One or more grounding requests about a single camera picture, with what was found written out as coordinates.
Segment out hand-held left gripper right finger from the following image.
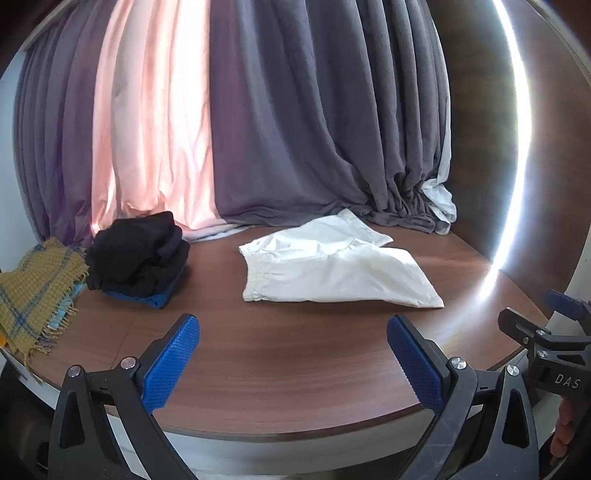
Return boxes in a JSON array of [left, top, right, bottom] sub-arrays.
[[387, 315, 541, 480]]

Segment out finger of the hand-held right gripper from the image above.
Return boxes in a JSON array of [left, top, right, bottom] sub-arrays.
[[498, 308, 555, 347], [544, 290, 591, 333]]

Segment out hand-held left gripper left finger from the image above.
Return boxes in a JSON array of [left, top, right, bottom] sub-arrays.
[[47, 314, 201, 480]]

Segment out white pants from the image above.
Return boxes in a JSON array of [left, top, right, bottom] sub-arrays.
[[239, 209, 445, 310]]

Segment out person's right hand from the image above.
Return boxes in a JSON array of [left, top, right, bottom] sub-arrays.
[[549, 399, 576, 457]]

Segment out blue folded garment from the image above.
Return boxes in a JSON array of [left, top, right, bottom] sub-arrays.
[[102, 268, 185, 309]]

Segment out pile of black clothes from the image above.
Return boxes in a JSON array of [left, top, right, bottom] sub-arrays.
[[86, 211, 191, 296]]

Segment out light blue cloth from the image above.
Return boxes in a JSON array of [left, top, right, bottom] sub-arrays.
[[44, 281, 88, 334]]

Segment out white sheer curtain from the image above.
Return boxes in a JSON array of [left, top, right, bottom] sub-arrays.
[[421, 148, 458, 229]]

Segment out yellow plaid blanket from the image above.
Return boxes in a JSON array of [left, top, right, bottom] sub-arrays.
[[0, 237, 89, 370]]

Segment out pink curtain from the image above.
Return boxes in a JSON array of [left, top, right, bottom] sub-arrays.
[[90, 0, 221, 234]]

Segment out grey curtain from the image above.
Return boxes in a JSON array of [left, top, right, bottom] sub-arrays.
[[14, 0, 452, 245]]

